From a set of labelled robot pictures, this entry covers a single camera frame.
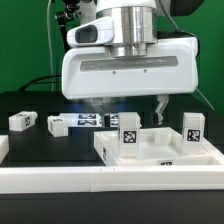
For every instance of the white U-shaped fence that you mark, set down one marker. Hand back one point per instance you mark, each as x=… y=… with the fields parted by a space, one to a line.
x=102 y=179

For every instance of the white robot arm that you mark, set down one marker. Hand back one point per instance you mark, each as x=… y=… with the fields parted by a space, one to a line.
x=139 y=15

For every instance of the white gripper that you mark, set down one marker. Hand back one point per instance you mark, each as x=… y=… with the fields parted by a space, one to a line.
x=96 y=67

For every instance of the white square table top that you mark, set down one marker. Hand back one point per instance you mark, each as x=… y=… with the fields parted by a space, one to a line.
x=157 y=147

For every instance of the white sheet with markers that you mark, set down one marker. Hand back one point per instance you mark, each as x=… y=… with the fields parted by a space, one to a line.
x=94 y=119

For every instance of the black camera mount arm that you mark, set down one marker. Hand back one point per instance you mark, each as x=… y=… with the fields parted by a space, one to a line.
x=65 y=16

